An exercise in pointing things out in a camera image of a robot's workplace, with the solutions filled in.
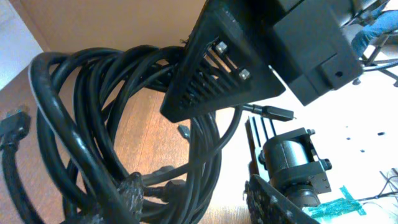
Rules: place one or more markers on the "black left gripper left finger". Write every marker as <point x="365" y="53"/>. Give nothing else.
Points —
<point x="132" y="193"/>

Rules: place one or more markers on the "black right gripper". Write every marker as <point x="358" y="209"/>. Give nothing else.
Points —
<point x="308" y="47"/>

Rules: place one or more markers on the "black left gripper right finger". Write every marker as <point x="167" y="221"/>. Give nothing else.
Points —
<point x="268" y="206"/>

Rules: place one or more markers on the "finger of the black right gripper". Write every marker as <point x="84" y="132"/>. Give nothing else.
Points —
<point x="225" y="63"/>

